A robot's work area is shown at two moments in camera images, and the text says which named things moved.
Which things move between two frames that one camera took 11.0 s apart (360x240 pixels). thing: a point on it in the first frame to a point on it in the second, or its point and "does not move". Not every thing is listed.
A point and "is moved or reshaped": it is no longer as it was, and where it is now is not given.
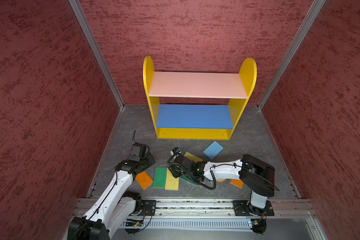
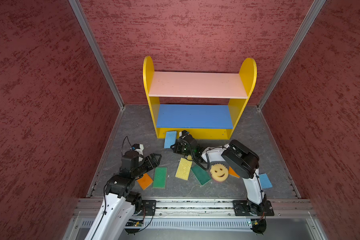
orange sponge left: [143, 179] does not move
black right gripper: [174, 169] to [178, 145]
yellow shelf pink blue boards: [193, 105] does not move
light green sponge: [160, 174] does not move
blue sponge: [213, 150] is moved or reshaped
